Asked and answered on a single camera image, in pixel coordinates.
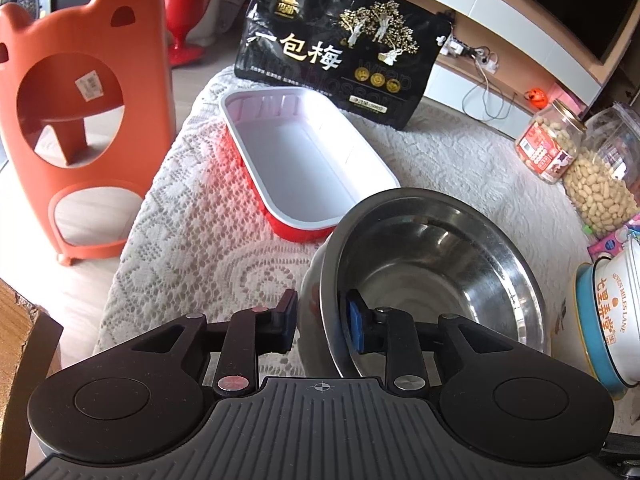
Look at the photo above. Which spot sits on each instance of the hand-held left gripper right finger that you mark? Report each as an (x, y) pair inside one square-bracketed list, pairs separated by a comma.
[(356, 325)]

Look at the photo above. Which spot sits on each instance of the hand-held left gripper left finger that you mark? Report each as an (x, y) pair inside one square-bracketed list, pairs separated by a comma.
[(287, 325)]

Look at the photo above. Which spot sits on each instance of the white floral plate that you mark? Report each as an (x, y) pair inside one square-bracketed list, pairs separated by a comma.
[(311, 287)]

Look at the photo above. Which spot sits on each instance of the stainless steel bowl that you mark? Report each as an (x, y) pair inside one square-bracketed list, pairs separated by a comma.
[(440, 280)]

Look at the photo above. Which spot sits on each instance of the white gold-rimmed bowl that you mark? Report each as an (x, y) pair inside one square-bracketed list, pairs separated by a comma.
[(620, 310)]

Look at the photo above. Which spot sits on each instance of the blue bowl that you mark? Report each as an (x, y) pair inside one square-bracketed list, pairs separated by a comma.
[(587, 310)]

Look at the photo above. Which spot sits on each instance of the white lace tablecloth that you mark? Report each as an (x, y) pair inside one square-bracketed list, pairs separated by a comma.
[(200, 270)]

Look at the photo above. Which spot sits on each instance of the red and white rectangular tray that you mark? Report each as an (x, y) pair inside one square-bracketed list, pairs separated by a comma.
[(300, 170)]

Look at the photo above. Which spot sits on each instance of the pink candy packet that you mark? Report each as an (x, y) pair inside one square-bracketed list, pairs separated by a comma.
[(607, 247)]

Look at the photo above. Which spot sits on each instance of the orange plastic chair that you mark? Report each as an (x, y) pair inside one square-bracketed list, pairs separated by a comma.
[(142, 135)]

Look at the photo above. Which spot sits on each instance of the small peanut jar red label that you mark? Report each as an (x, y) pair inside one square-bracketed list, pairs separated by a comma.
[(545, 150)]

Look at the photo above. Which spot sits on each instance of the wooden table edge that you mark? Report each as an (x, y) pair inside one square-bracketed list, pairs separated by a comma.
[(20, 340)]

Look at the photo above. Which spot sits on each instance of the large glass peanut jar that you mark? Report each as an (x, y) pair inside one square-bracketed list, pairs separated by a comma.
[(600, 190)]

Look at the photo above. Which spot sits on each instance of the black snack bag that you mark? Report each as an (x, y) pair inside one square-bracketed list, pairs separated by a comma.
[(300, 50)]

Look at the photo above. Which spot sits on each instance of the small orange pumpkin toy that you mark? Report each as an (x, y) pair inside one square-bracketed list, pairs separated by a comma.
[(535, 99)]

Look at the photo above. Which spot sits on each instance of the white power strip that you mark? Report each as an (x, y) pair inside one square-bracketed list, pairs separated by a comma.
[(487, 62)]

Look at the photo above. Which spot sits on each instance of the white wooden TV cabinet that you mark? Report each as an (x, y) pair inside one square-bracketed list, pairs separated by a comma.
[(500, 0)]

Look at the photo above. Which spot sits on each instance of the red pedestal bin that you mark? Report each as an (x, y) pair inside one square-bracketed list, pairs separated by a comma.
[(185, 5)]

